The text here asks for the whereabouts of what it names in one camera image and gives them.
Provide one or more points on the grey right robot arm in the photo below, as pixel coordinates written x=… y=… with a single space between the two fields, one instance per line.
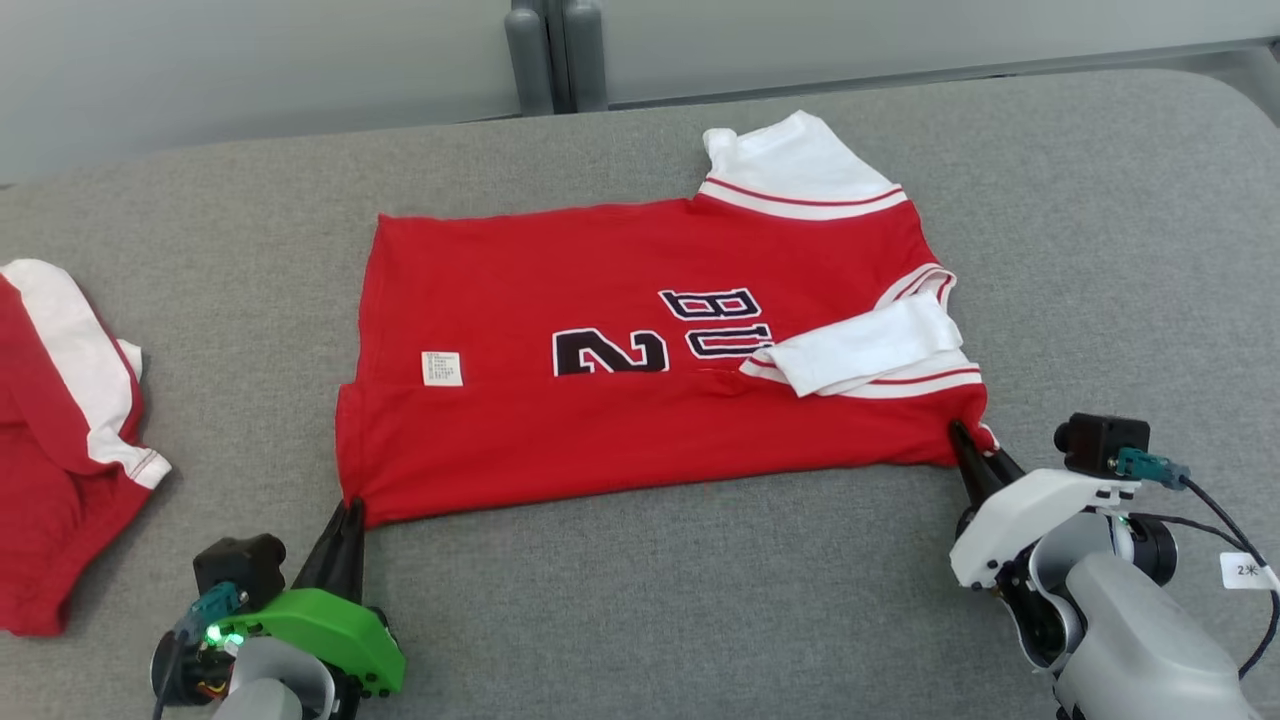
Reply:
x=1140 y=650

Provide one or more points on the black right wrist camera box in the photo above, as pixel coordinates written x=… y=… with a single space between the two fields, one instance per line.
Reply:
x=1100 y=445

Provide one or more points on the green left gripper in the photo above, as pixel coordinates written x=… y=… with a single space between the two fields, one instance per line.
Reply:
x=330 y=635

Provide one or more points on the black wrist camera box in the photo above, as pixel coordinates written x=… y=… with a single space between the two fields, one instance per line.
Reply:
x=1100 y=445
x=240 y=565

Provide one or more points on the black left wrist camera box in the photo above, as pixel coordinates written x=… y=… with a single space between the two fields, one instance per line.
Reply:
x=240 y=565

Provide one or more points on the red shorts white trim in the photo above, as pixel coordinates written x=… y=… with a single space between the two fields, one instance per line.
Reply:
x=50 y=480

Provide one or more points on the red basketball jersey white sleeves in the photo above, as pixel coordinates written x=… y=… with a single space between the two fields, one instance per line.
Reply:
x=600 y=440

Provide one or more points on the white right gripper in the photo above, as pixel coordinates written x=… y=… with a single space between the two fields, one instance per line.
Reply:
x=1030 y=505

